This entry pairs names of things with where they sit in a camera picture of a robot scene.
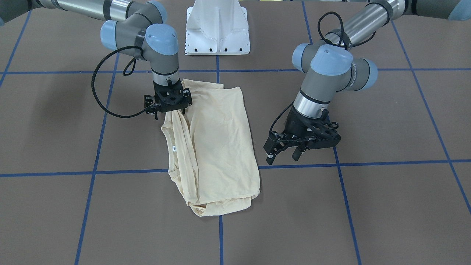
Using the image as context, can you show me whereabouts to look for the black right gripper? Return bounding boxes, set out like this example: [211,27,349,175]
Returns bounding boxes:
[152,81,193,120]

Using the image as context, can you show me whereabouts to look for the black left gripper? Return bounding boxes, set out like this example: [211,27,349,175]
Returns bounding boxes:
[264,107,341,165]

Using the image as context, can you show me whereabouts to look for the cream long-sleeve printed shirt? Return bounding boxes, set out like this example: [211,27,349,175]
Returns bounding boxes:
[161,79,261,217]

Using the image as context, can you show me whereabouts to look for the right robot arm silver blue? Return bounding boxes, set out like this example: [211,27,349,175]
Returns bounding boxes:
[0,0,193,115]

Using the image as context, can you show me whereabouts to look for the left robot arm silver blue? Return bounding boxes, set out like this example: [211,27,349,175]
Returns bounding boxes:
[264,0,471,165]

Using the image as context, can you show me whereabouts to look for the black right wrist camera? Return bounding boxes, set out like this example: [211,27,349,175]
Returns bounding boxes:
[144,95,155,115]

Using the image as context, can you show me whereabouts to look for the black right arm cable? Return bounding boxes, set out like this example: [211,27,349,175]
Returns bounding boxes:
[91,46,155,119]

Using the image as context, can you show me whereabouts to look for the white central pedestal column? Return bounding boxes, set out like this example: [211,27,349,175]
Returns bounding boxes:
[185,0,251,56]

